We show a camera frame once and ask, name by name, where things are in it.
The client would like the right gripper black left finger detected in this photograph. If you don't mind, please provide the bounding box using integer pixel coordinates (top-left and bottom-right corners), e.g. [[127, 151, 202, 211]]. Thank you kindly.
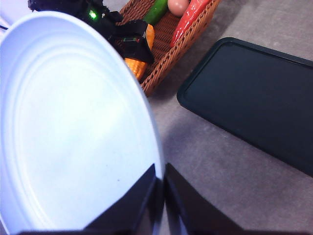
[[18, 163, 164, 235]]

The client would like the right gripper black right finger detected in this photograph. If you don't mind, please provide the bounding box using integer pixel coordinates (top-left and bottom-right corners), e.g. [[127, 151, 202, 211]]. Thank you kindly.
[[165, 163, 247, 235]]

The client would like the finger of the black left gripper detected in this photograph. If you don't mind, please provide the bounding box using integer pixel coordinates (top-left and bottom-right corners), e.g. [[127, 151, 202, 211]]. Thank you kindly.
[[114, 20, 155, 65]]

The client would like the yellow-orange corn cob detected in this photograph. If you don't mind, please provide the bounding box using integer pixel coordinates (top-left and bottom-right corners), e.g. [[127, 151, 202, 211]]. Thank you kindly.
[[124, 23, 155, 81]]

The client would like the round blue plate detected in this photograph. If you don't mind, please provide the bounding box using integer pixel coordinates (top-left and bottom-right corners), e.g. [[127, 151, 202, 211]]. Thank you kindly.
[[0, 11, 164, 235]]

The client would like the brown wicker basket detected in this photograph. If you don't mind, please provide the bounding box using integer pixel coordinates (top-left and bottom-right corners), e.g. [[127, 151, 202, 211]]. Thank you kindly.
[[114, 0, 222, 97]]

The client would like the green cucumber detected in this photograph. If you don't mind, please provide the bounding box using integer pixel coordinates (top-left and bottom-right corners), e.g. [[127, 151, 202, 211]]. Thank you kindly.
[[143, 0, 169, 25]]

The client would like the brown egg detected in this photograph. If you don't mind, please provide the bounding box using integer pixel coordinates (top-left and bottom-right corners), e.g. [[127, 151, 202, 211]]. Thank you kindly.
[[167, 0, 189, 17]]

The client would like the orange carrot with green leaves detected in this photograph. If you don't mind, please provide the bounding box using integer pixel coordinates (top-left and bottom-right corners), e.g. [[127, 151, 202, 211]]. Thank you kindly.
[[170, 0, 211, 47]]

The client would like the black rectangular tray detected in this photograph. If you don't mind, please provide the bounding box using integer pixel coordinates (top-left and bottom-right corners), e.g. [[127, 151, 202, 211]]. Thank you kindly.
[[176, 37, 313, 177]]

